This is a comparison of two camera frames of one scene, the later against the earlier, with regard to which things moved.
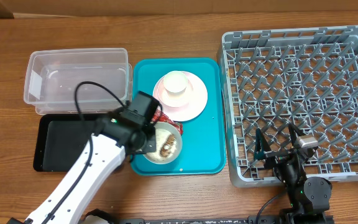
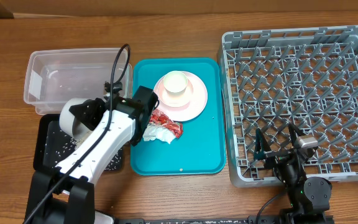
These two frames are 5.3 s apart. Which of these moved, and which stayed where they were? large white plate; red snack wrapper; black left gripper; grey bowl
Moved: grey bowl; black left gripper
Stayed: large white plate; red snack wrapper
